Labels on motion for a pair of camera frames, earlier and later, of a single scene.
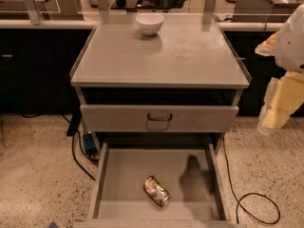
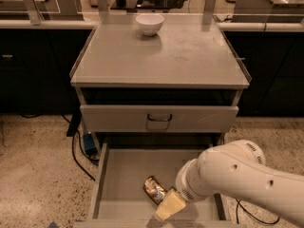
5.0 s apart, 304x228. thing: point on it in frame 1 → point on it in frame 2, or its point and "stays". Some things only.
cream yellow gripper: [293, 45] → [186, 184]
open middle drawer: [193, 174] stays
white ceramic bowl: [150, 23] stays
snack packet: [156, 191] stays
